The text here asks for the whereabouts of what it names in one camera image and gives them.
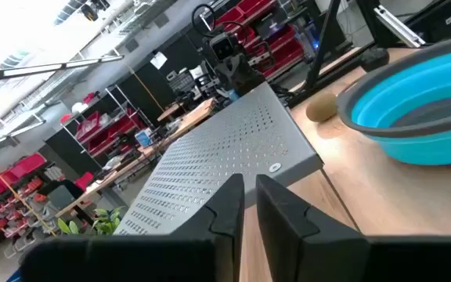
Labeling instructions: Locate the green plant in white pot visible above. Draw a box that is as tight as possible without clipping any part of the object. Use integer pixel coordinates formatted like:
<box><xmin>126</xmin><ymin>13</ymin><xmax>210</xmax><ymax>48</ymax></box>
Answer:
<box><xmin>56</xmin><ymin>206</ymin><xmax>127</xmax><ymax>237</ymax></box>

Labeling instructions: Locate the blue collapsible bowl grey rim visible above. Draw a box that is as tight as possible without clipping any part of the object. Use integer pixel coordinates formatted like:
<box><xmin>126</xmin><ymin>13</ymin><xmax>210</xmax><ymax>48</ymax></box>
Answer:
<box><xmin>335</xmin><ymin>32</ymin><xmax>451</xmax><ymax>167</ymax></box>

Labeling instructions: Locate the silver aluminium extrusion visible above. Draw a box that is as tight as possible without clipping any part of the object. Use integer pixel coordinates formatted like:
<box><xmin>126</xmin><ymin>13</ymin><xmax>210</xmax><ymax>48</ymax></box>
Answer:
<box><xmin>373</xmin><ymin>4</ymin><xmax>428</xmax><ymax>49</ymax></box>

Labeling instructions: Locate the long wooden workbench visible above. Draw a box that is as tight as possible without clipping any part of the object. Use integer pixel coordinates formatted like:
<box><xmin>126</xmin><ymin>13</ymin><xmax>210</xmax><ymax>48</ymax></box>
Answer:
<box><xmin>55</xmin><ymin>96</ymin><xmax>215</xmax><ymax>219</ymax></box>

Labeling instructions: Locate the black avocado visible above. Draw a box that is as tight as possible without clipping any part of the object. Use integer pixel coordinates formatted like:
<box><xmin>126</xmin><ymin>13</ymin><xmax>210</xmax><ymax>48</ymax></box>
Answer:
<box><xmin>359</xmin><ymin>46</ymin><xmax>391</xmax><ymax>74</ymax></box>

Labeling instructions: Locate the yellow and black ceiling device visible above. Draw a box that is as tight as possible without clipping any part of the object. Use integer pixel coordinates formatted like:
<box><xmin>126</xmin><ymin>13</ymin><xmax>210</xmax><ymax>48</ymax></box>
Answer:
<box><xmin>79</xmin><ymin>0</ymin><xmax>111</xmax><ymax>21</ymax></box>

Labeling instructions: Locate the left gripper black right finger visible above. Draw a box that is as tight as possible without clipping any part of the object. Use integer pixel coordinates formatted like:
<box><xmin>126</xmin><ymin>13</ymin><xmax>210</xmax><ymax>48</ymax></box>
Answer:
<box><xmin>255</xmin><ymin>174</ymin><xmax>451</xmax><ymax>282</ymax></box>

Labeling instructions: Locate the blue box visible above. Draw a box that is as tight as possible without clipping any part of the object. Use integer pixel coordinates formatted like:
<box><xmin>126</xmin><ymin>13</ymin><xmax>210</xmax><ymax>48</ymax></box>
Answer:
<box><xmin>135</xmin><ymin>128</ymin><xmax>154</xmax><ymax>148</ymax></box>

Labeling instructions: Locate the yellow hanging rope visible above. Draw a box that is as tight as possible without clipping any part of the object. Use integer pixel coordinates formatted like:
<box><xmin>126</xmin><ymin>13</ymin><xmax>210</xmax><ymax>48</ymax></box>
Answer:
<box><xmin>0</xmin><ymin>150</ymin><xmax>57</xmax><ymax>238</ymax></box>
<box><xmin>125</xmin><ymin>64</ymin><xmax>167</xmax><ymax>114</ymax></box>

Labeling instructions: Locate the black table frame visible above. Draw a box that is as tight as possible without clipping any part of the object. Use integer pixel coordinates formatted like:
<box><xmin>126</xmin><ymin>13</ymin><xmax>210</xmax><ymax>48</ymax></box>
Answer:
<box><xmin>286</xmin><ymin>0</ymin><xmax>395</xmax><ymax>109</ymax></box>

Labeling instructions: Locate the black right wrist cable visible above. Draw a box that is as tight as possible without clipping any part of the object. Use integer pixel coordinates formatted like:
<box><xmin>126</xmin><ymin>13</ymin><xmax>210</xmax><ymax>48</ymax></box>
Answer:
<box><xmin>191</xmin><ymin>2</ymin><xmax>221</xmax><ymax>40</ymax></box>

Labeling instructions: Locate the grey perforated metal stand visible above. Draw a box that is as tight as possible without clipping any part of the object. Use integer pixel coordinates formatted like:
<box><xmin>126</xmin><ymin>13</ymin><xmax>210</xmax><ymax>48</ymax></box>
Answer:
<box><xmin>113</xmin><ymin>81</ymin><xmax>326</xmax><ymax>237</ymax></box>

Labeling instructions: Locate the black drawer cabinet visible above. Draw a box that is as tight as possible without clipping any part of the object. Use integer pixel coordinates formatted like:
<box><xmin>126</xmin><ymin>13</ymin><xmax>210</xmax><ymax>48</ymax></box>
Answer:
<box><xmin>405</xmin><ymin>0</ymin><xmax>451</xmax><ymax>46</ymax></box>

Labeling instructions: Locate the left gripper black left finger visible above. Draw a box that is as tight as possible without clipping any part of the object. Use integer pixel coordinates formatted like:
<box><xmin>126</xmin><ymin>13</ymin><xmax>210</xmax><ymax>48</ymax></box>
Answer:
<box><xmin>19</xmin><ymin>173</ymin><xmax>246</xmax><ymax>282</ymax></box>

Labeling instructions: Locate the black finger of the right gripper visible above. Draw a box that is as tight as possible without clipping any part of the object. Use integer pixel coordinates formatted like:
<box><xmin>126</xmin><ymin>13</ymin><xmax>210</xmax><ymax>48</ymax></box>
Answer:
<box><xmin>232</xmin><ymin>56</ymin><xmax>246</xmax><ymax>82</ymax></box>
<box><xmin>222</xmin><ymin>58</ymin><xmax>234</xmax><ymax>81</ymax></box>

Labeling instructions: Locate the white paper sign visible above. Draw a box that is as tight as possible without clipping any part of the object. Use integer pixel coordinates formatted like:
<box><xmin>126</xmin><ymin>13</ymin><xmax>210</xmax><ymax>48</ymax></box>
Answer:
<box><xmin>150</xmin><ymin>51</ymin><xmax>169</xmax><ymax>71</ymax></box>

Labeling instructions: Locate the wire shelf with red bins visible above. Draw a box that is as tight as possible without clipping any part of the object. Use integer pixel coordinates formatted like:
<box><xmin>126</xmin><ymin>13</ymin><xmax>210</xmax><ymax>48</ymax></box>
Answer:
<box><xmin>60</xmin><ymin>84</ymin><xmax>148</xmax><ymax>157</ymax></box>

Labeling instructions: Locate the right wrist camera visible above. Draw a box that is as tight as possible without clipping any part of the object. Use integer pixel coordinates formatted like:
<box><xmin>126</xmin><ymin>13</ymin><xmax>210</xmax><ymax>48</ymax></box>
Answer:
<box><xmin>208</xmin><ymin>32</ymin><xmax>240</xmax><ymax>63</ymax></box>

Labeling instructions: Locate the brown-green kiwi fruit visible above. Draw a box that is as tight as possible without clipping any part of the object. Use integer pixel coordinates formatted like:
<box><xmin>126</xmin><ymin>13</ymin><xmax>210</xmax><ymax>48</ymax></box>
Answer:
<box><xmin>305</xmin><ymin>91</ymin><xmax>340</xmax><ymax>124</ymax></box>

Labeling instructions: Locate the black rail LED light bar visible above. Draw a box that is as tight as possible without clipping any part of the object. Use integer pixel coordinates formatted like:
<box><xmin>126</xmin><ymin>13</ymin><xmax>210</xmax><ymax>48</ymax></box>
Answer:
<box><xmin>0</xmin><ymin>54</ymin><xmax>125</xmax><ymax>84</ymax></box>

